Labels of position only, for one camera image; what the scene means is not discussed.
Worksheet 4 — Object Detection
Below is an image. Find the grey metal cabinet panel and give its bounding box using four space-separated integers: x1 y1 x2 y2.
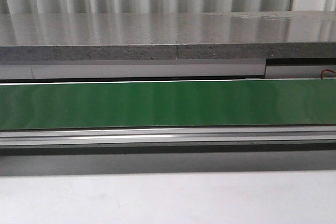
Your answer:
1 58 335 80

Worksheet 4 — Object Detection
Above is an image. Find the green conveyor belt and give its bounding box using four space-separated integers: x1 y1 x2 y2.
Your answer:
1 79 335 130

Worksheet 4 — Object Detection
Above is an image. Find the grey stone counter slab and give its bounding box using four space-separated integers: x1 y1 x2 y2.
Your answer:
1 11 335 62

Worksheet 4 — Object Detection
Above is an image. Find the aluminium conveyor frame rail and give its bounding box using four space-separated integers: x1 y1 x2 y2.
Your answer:
1 125 335 147

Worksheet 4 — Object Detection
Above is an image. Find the red wire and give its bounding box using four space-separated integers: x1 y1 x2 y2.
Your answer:
319 69 336 80

